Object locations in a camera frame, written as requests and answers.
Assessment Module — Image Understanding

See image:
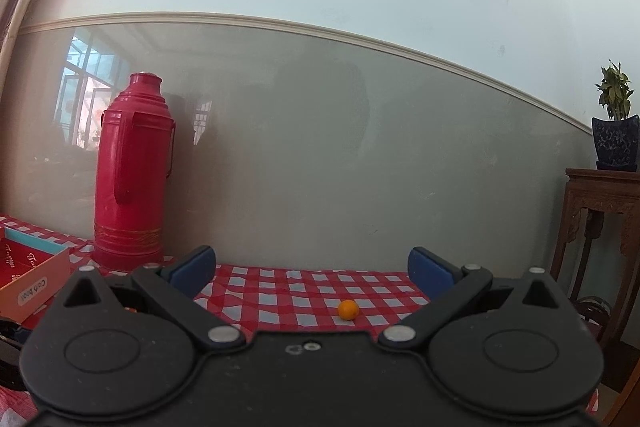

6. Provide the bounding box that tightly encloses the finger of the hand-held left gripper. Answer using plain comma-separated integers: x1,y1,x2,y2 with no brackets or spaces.
0,319,32,391

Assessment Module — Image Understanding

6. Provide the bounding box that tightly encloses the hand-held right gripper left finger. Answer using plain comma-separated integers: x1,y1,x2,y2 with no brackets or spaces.
47,245,246,352

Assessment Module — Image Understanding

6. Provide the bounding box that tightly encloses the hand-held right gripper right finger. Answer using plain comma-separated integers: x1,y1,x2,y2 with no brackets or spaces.
378,247,576,352

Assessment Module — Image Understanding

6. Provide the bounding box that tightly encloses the orange cardboard box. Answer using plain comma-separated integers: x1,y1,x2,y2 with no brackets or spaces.
0,227,71,325

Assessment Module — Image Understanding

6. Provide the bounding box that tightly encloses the red white checkered tablecloth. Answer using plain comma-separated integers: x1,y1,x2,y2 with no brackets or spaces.
0,214,601,427

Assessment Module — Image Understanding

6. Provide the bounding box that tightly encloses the red thermos flask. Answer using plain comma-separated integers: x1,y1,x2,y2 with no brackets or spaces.
93,71,177,272

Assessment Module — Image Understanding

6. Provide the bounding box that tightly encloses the carved wooden side table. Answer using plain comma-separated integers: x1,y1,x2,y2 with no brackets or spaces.
550,167,640,393

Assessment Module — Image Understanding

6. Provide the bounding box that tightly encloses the potted plant in blue pot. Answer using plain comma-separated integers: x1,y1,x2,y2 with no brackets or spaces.
591,60,640,172

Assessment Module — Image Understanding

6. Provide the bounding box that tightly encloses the wooden chair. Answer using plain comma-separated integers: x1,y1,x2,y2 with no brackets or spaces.
600,372,640,427

